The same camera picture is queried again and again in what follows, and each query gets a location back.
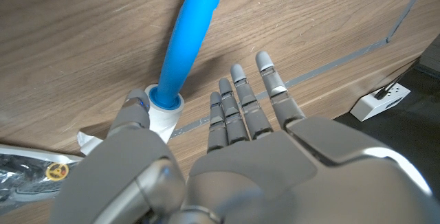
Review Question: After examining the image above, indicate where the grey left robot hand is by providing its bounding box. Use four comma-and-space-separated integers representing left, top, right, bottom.
49, 50, 440, 224

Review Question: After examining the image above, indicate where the clear plastic parts bag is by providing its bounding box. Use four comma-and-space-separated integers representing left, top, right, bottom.
0, 144, 85, 216

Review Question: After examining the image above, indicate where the white power strip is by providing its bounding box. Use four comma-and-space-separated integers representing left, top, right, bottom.
349, 82, 412, 122

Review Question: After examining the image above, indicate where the black power strip cable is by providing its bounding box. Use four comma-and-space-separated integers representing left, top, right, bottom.
374, 57, 422, 100

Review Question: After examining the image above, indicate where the blue handled lint roller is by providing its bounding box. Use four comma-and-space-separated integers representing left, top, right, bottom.
144, 0, 221, 145

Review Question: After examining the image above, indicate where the white lint roller sheet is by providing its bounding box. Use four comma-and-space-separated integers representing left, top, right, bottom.
76, 130, 104, 157

